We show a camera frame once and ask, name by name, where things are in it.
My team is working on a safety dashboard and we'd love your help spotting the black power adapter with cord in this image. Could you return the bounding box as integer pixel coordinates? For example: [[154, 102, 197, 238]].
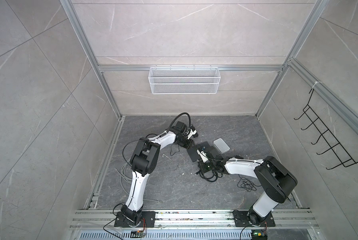
[[169, 130, 199, 157]]

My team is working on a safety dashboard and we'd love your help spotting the black ethernet cable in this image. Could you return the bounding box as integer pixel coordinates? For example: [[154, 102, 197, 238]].
[[195, 167, 225, 183]]

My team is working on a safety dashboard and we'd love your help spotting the dark grey network switch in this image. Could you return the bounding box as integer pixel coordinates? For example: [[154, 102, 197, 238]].
[[187, 142, 218, 163]]

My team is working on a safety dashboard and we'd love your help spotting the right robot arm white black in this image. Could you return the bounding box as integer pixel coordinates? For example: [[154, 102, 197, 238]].
[[189, 145, 298, 226]]

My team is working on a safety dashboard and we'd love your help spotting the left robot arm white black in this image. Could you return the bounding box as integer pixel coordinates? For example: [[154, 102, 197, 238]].
[[121, 112, 199, 226]]

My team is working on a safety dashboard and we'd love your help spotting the white rectangular box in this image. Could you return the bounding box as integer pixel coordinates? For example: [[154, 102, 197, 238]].
[[213, 138, 230, 154]]

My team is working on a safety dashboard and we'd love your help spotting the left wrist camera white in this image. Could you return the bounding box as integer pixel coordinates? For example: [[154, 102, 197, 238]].
[[185, 126, 199, 139]]

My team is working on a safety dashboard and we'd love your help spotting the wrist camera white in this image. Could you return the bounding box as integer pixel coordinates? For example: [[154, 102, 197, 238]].
[[197, 150, 209, 163], [185, 126, 199, 139]]

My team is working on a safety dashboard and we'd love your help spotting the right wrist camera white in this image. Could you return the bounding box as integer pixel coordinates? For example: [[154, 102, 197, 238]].
[[197, 150, 209, 163]]

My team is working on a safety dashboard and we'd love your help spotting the thin black tangled wire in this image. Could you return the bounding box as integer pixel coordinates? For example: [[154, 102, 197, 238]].
[[236, 175, 262, 193]]

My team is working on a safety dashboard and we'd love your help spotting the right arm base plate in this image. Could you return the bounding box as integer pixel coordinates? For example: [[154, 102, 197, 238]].
[[232, 210, 276, 227]]

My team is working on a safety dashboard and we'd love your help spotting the white wire mesh basket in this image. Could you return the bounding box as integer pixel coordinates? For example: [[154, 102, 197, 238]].
[[148, 67, 221, 95]]

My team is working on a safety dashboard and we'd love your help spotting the grey cable bundle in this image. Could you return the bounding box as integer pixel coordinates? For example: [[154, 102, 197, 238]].
[[115, 161, 161, 203]]

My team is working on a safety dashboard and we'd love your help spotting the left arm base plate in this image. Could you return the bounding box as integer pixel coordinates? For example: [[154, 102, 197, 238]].
[[114, 211, 156, 228]]

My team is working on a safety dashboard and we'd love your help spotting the aluminium frame rail front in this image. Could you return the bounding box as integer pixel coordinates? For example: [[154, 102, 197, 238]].
[[68, 209, 319, 230]]

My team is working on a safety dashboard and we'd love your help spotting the black wire hook rack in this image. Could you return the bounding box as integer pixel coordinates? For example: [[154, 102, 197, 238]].
[[294, 89, 358, 170]]

